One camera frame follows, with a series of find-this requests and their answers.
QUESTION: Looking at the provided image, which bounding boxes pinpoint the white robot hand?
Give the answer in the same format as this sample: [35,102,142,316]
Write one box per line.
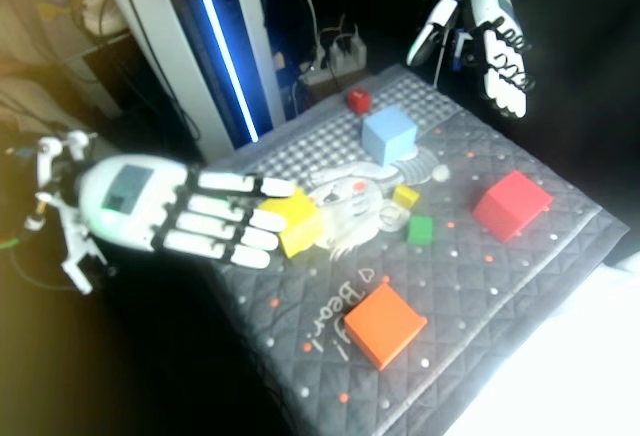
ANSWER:
[405,0,537,120]
[78,154,297,271]

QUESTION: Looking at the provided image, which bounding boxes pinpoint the light blue cube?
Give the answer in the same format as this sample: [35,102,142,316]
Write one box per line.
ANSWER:
[360,104,419,167]

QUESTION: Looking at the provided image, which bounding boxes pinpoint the large yellow cube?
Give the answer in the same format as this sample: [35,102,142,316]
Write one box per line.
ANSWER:
[257,188,325,260]

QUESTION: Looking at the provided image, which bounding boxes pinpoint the small red cube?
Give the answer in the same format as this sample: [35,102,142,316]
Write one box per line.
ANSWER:
[347,88,374,115]

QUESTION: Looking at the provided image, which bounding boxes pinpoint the large red cube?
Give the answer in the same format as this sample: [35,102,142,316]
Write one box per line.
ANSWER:
[472,170,555,244]

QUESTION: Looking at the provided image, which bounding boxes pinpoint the small yellow cube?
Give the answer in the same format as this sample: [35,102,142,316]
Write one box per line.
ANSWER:
[392,184,422,210]

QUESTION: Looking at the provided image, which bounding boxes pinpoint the small green cube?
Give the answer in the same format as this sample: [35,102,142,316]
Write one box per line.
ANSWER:
[406,215,435,247]

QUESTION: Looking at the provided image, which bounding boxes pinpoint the large orange cube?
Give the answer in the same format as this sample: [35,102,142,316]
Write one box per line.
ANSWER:
[343,283,429,372]

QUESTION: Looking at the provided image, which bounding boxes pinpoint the white power strip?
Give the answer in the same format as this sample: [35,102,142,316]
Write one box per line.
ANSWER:
[298,61,351,86]
[324,35,369,71]

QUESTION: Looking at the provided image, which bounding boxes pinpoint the white computer tower, blue light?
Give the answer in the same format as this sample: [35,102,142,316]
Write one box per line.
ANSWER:
[92,0,287,165]

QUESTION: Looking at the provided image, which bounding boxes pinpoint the grey quilt with bear print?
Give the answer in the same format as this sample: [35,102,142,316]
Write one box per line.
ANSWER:
[207,63,631,436]

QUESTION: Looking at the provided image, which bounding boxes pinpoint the white cable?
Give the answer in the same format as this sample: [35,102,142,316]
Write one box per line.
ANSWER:
[284,0,324,57]

